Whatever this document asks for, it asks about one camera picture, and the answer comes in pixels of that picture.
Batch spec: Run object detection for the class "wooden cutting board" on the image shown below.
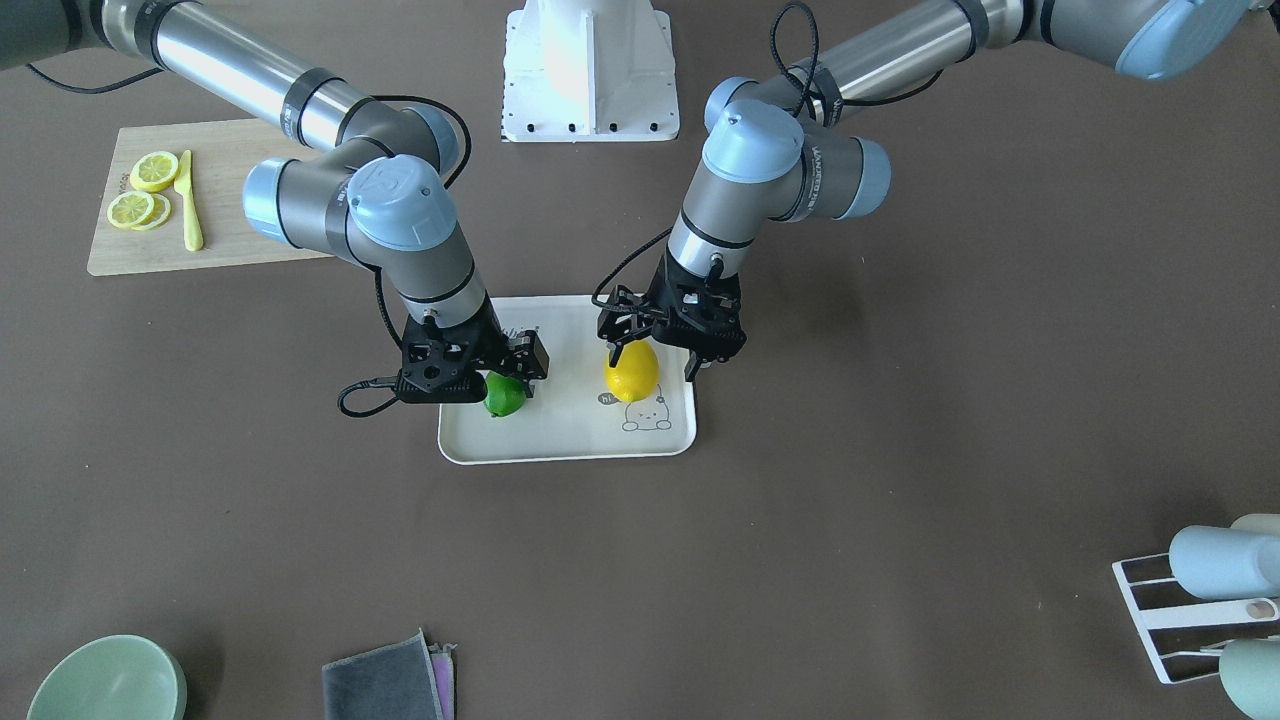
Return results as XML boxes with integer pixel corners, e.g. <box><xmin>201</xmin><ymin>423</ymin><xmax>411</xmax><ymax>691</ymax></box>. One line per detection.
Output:
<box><xmin>87</xmin><ymin>119</ymin><xmax>319</xmax><ymax>275</ymax></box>

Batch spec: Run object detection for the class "white wire cup rack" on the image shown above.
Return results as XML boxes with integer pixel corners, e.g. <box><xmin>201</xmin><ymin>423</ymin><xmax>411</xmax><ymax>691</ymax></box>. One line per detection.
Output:
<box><xmin>1111</xmin><ymin>553</ymin><xmax>1279</xmax><ymax>685</ymax></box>

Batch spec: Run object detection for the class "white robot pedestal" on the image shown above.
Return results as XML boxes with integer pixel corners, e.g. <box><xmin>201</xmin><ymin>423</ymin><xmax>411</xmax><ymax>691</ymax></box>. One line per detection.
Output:
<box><xmin>500</xmin><ymin>1</ymin><xmax>681</xmax><ymax>143</ymax></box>

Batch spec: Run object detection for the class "green ceramic bowl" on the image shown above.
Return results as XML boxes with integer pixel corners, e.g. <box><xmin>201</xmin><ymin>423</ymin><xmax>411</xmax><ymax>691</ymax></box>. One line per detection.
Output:
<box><xmin>26</xmin><ymin>635</ymin><xmax>187</xmax><ymax>719</ymax></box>

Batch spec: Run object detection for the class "white cup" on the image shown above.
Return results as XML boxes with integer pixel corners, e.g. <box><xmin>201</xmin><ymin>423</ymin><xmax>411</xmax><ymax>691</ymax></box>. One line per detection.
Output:
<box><xmin>1230</xmin><ymin>512</ymin><xmax>1280</xmax><ymax>536</ymax></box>

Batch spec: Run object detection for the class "green lime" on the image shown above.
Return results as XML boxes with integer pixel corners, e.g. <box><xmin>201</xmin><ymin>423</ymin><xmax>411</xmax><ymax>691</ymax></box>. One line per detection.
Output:
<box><xmin>483</xmin><ymin>372</ymin><xmax>527</xmax><ymax>418</ymax></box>

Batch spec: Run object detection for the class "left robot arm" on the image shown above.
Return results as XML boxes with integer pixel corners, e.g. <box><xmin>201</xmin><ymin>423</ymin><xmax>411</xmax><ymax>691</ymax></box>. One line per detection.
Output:
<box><xmin>595</xmin><ymin>1</ymin><xmax>1277</xmax><ymax>380</ymax></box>

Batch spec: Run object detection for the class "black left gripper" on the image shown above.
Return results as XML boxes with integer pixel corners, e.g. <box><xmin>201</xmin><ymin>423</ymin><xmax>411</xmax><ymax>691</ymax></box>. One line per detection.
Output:
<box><xmin>598</xmin><ymin>251</ymin><xmax>748</xmax><ymax>383</ymax></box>

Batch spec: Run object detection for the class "yellow lemon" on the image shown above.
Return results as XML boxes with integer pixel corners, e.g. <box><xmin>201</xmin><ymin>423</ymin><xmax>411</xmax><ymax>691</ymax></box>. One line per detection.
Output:
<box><xmin>603</xmin><ymin>340</ymin><xmax>660</xmax><ymax>404</ymax></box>

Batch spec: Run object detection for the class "grey folded cloth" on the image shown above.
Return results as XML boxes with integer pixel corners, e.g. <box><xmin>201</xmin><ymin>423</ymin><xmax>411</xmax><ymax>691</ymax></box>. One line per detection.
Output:
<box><xmin>323</xmin><ymin>632</ymin><xmax>457</xmax><ymax>719</ymax></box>

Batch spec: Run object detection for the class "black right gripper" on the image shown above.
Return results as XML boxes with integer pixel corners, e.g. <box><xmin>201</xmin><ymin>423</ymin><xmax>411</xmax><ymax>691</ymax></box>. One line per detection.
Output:
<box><xmin>398</xmin><ymin>301</ymin><xmax>550</xmax><ymax>404</ymax></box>

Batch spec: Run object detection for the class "lemon slice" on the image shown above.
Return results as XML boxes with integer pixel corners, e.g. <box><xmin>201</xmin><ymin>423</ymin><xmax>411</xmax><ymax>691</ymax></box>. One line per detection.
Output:
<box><xmin>128</xmin><ymin>151</ymin><xmax>180</xmax><ymax>193</ymax></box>
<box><xmin>105</xmin><ymin>190</ymin><xmax>157</xmax><ymax>229</ymax></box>
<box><xmin>131</xmin><ymin>193</ymin><xmax>172</xmax><ymax>231</ymax></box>

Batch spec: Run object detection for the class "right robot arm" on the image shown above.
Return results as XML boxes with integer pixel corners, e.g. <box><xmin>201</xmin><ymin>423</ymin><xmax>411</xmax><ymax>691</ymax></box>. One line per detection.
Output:
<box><xmin>3</xmin><ymin>1</ymin><xmax>550</xmax><ymax>404</ymax></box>

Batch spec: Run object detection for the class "pale grey-green cup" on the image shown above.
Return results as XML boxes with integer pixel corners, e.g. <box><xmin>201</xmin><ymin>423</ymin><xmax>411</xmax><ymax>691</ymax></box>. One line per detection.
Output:
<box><xmin>1219</xmin><ymin>639</ymin><xmax>1279</xmax><ymax>719</ymax></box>

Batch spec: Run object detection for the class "yellow plastic knife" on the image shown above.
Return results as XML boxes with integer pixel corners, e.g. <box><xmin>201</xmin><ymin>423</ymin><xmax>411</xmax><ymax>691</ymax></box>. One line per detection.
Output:
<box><xmin>173</xmin><ymin>149</ymin><xmax>204</xmax><ymax>252</ymax></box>

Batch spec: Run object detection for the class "light blue cup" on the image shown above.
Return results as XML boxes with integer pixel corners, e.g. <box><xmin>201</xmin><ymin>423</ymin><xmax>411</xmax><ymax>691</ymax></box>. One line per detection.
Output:
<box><xmin>1169</xmin><ymin>527</ymin><xmax>1279</xmax><ymax>600</ymax></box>

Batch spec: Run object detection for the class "cream rabbit tray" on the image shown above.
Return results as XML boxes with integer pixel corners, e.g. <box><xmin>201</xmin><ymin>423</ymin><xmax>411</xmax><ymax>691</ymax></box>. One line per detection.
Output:
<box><xmin>438</xmin><ymin>295</ymin><xmax>698</xmax><ymax>465</ymax></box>

